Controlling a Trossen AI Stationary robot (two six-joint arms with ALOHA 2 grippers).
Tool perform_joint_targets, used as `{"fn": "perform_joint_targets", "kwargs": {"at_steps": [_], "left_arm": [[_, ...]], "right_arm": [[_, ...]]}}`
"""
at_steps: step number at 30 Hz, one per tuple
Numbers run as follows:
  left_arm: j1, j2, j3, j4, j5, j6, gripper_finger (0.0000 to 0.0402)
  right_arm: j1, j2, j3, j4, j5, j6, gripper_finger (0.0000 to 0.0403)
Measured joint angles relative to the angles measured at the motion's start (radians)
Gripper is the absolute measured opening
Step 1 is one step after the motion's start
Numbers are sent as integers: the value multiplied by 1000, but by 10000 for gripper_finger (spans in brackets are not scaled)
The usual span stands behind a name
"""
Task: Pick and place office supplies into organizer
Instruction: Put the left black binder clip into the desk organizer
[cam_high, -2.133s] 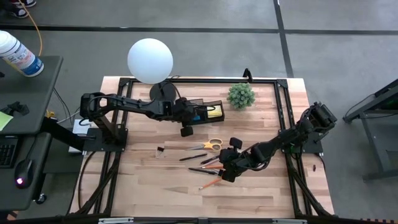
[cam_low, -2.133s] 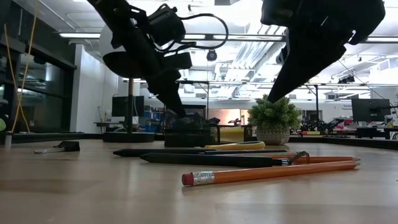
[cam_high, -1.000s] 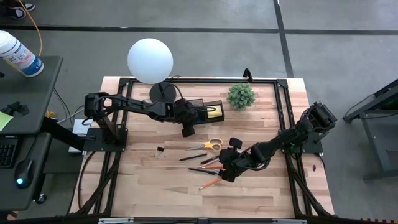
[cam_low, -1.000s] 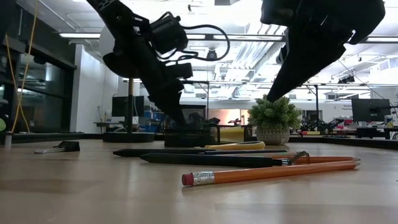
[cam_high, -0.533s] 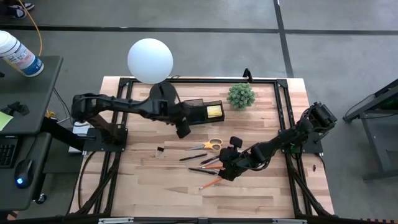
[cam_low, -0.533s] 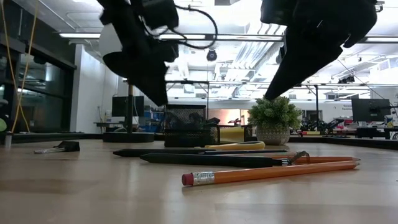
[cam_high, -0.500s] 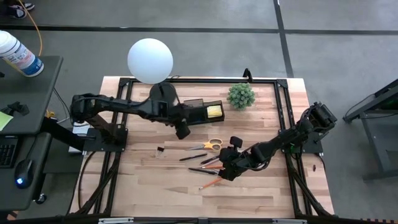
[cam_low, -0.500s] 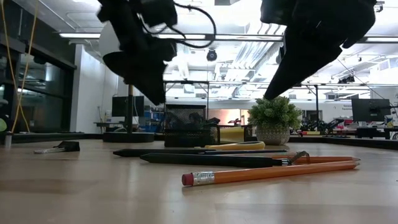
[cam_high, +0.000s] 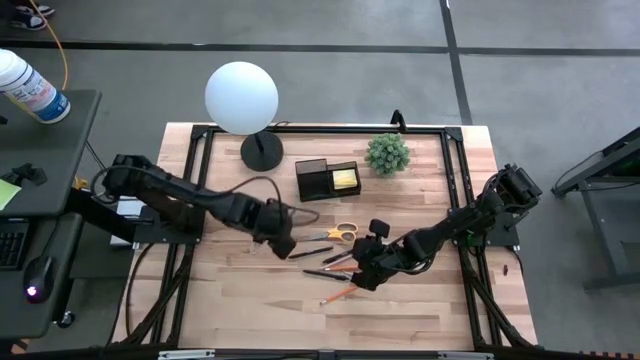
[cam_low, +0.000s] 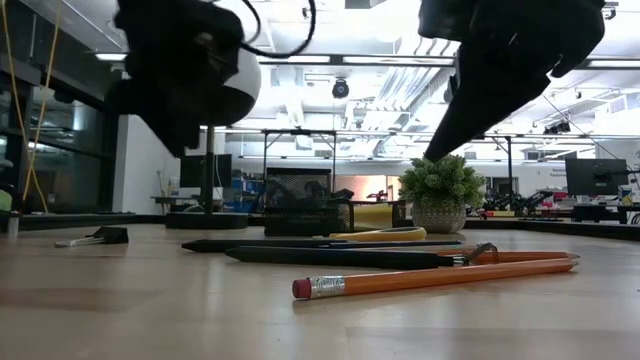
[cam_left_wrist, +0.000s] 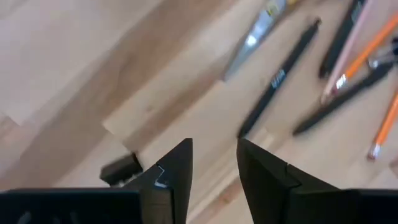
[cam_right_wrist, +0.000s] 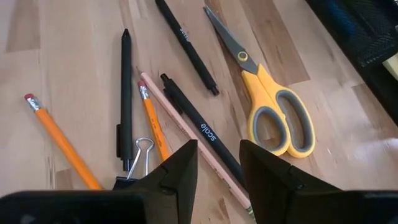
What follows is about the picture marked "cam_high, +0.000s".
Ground green potted plant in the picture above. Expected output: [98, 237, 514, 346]
[364, 132, 412, 178]

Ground yellow cable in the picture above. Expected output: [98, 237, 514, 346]
[28, 0, 70, 92]

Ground black side desk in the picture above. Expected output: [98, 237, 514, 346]
[0, 89, 103, 346]

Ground black metal stand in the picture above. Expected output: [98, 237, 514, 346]
[551, 125, 640, 291]

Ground black pen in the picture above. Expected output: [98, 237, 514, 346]
[322, 249, 354, 265]
[288, 245, 335, 260]
[302, 269, 351, 282]

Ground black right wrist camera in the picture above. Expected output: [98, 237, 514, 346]
[368, 218, 392, 240]

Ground person's shoe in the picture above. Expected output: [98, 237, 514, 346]
[14, 1, 56, 17]
[8, 10, 49, 32]

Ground yellow sticky notes pad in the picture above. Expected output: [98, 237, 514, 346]
[332, 168, 359, 191]

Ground black table frame rails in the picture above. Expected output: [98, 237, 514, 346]
[117, 123, 539, 351]

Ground white box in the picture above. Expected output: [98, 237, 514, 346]
[109, 194, 151, 249]

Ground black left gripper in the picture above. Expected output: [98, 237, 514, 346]
[249, 198, 298, 261]

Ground silver metal bracket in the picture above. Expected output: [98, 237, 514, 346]
[158, 349, 217, 360]
[438, 351, 495, 360]

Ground black mesh desk organizer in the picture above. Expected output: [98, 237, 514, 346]
[294, 158, 362, 203]

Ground black keyboard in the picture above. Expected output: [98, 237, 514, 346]
[0, 219, 31, 272]

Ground white globe lamp black base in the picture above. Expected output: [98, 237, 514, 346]
[204, 60, 285, 173]

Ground green sticky note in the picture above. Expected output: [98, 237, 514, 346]
[0, 178, 23, 212]

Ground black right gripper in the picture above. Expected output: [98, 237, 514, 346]
[352, 233, 409, 293]

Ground white wipes canister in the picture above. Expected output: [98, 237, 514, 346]
[0, 48, 72, 125]

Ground black computer mouse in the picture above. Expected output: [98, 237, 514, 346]
[22, 255, 57, 305]

